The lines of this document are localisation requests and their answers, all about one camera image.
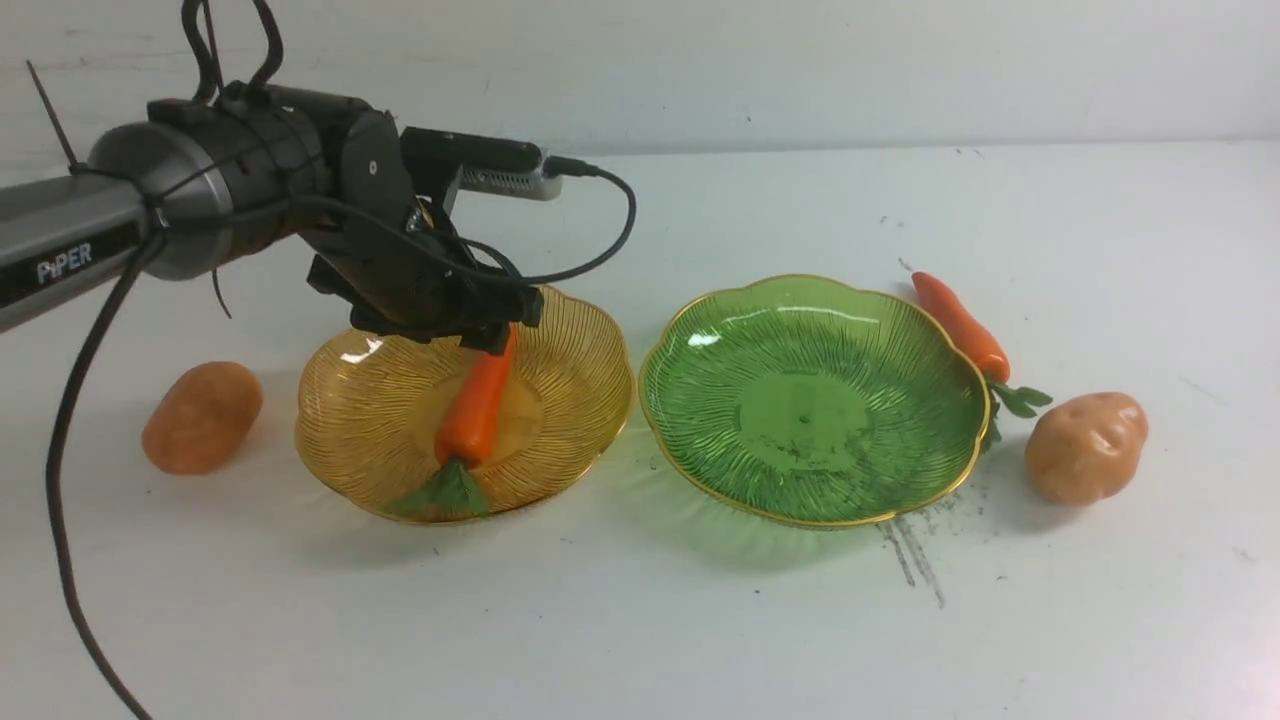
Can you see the toy potato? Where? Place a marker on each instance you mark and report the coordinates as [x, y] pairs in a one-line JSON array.
[[203, 419], [1087, 449]]

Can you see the orange toy carrot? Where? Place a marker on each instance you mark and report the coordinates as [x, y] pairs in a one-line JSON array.
[[980, 346], [464, 440]]

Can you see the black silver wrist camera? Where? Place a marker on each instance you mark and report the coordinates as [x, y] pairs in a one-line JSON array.
[[442, 163]]

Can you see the green ribbed plastic plate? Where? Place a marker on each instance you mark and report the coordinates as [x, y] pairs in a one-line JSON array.
[[802, 400]]

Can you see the yellow ribbed plastic plate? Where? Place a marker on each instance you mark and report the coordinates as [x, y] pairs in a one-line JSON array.
[[368, 409]]

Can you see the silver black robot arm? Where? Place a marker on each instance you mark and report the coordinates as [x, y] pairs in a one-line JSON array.
[[192, 188]]

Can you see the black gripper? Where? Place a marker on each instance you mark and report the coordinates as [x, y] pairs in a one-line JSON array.
[[396, 257]]

